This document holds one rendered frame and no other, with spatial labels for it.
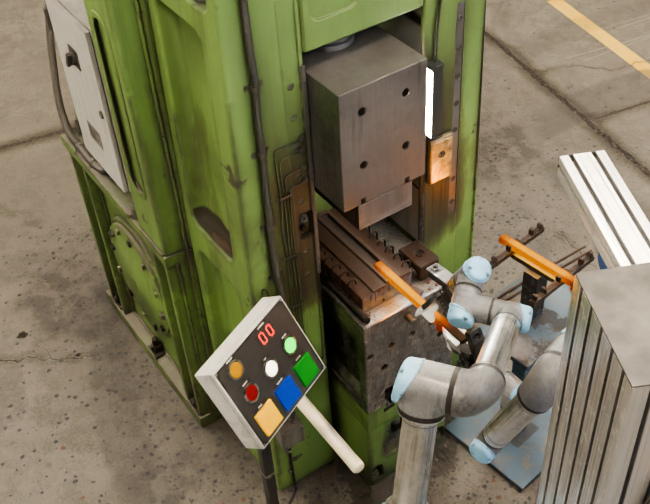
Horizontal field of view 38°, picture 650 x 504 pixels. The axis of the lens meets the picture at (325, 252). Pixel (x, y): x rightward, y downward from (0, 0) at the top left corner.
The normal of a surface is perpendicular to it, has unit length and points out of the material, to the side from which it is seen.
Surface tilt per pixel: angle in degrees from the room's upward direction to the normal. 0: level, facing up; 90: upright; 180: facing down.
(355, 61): 0
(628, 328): 0
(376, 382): 90
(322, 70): 0
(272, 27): 90
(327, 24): 90
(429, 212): 90
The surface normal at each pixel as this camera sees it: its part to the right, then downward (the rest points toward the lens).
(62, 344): -0.06, -0.73
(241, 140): 0.56, 0.54
